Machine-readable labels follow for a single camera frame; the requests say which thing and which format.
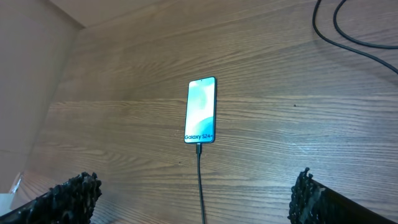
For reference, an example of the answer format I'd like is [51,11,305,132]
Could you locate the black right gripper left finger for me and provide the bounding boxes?
[1,172,102,224]

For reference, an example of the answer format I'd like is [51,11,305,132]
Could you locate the black USB charging cable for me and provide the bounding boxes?
[195,0,398,224]

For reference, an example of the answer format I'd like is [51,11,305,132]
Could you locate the cardboard wall panel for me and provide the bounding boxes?
[1,0,153,193]

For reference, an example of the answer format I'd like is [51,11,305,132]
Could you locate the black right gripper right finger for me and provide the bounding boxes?
[287,167,395,224]

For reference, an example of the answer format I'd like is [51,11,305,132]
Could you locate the Samsung Galaxy smartphone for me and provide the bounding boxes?
[183,77,217,144]

